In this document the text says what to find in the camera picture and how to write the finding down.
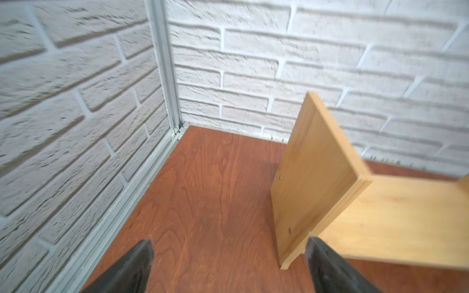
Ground wooden shelf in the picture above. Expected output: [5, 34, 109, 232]
[271, 92, 469, 270]

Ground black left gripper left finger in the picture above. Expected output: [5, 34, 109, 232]
[83, 239, 154, 293]

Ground left floor aluminium rail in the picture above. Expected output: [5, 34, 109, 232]
[43, 122, 189, 293]

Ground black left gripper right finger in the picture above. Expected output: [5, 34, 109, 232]
[305, 237, 381, 293]

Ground left aluminium corner post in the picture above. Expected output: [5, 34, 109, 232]
[145, 0, 184, 134]

